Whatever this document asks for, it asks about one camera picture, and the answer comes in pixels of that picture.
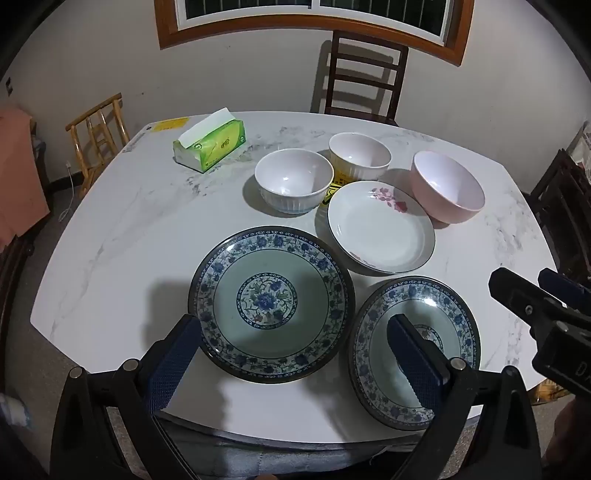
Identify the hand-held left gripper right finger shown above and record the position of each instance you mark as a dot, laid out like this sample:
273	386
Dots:
415	364

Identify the orange cloth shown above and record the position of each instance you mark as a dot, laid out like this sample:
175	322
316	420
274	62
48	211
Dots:
18	184

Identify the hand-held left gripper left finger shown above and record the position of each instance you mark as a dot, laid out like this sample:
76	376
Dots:
173	360

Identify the white ribbed bowl yellow base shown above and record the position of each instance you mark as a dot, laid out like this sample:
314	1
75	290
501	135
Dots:
360	152

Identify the large blue floral plate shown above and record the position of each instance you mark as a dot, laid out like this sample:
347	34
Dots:
272	341

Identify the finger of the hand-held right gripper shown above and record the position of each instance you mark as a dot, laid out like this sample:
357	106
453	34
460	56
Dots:
570	290
517	290

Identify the light wooden stool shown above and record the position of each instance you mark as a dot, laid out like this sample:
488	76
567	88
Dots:
549	392

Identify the white ribbed bowl blue base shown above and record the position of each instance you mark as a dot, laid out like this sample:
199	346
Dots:
291	175

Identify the white plate with pink flowers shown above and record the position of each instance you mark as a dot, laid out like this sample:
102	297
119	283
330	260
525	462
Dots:
378	230

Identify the dark wall switch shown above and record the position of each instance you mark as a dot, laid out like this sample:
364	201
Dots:
8	86

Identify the pink bowl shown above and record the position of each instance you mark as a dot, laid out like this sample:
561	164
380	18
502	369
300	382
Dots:
443	184

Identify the brown wooden window frame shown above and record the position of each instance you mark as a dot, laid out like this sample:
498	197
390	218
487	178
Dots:
166	27

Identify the bamboo chair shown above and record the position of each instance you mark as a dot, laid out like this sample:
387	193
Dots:
92	110

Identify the dark wooden slatted chair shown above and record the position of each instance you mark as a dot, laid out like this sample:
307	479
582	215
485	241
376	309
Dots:
369	44

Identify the small blue floral plate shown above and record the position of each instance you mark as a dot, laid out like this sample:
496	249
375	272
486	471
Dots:
429	300

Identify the green tissue pack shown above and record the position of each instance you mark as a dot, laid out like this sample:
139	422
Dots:
212	143

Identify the rectangular yellow label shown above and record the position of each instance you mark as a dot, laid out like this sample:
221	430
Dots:
168	124

